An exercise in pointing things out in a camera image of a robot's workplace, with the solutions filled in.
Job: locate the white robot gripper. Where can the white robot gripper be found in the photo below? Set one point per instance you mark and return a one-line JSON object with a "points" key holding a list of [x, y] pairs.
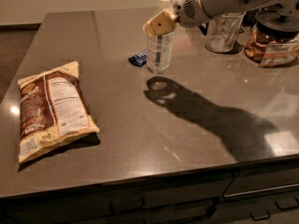
{"points": [[187, 7]]}

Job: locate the clear plastic water bottle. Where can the clear plastic water bottle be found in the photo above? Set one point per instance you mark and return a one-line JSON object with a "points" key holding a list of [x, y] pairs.
{"points": [[159, 49]]}

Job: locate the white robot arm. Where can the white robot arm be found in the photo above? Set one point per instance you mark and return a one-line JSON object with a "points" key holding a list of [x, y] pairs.
{"points": [[215, 8]]}

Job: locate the brown chip bag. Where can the brown chip bag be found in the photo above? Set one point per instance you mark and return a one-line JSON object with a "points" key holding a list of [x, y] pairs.
{"points": [[53, 112]]}

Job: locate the dark blue snack bar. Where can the dark blue snack bar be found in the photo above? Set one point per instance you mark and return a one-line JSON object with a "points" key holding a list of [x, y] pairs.
{"points": [[139, 59]]}

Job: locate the glass snack jar black lid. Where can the glass snack jar black lid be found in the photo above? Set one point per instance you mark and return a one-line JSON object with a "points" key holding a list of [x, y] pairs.
{"points": [[274, 39]]}

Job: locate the wire mesh cup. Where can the wire mesh cup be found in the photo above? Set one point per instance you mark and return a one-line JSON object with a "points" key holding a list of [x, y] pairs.
{"points": [[222, 32]]}

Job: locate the cabinet drawer with handle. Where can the cabinet drawer with handle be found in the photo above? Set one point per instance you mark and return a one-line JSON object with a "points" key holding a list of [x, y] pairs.
{"points": [[259, 181]]}

